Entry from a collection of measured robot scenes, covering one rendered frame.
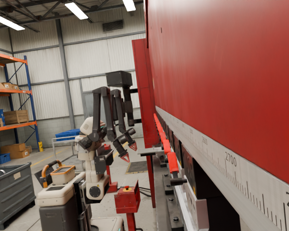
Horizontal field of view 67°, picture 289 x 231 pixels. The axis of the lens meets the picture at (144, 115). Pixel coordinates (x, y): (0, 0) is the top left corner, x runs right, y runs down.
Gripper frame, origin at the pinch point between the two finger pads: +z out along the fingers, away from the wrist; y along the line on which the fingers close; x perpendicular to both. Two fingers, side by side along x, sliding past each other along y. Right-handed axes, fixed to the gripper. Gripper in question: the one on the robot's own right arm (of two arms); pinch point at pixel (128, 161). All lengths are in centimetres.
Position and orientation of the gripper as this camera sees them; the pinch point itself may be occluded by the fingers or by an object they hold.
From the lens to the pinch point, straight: 182.9
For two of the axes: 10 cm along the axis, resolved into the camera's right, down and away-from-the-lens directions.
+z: 5.6, 8.3, 0.0
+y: 1.0, -0.7, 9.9
